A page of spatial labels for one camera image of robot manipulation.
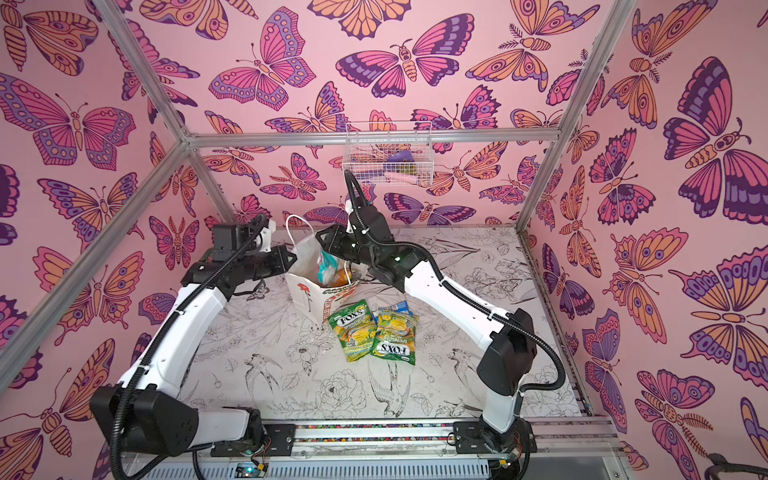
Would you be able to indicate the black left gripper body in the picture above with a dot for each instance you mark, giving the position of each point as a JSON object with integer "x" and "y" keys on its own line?
{"x": 268, "y": 264}

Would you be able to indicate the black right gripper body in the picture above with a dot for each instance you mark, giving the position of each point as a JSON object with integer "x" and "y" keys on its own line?
{"x": 335, "y": 244}

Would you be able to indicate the teal Fox's fruits bag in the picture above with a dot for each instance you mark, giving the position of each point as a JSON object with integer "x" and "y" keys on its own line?
{"x": 327, "y": 266}

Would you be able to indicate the orange Fox's candy bag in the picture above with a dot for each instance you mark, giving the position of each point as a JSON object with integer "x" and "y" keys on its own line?
{"x": 342, "y": 278}

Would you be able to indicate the white paper bag with flower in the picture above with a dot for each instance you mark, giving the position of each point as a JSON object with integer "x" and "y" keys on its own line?
{"x": 311, "y": 299}

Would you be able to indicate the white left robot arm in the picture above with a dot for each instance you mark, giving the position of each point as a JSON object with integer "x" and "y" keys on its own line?
{"x": 143, "y": 412}

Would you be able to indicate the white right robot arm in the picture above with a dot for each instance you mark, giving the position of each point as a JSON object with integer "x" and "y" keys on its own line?
{"x": 506, "y": 338}

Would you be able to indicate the green Fox's spring tea bag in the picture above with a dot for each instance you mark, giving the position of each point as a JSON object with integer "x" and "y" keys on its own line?
{"x": 355, "y": 329}

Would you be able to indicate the blue snack packet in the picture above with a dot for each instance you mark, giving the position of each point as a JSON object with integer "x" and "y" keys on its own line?
{"x": 401, "y": 307}

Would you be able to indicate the white wire basket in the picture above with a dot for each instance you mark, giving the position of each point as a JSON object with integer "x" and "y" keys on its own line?
{"x": 389, "y": 152}

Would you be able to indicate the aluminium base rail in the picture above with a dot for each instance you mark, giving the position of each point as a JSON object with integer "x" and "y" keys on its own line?
{"x": 553, "y": 448}

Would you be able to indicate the aluminium frame post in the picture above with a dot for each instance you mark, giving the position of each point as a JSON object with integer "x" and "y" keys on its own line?
{"x": 602, "y": 49}

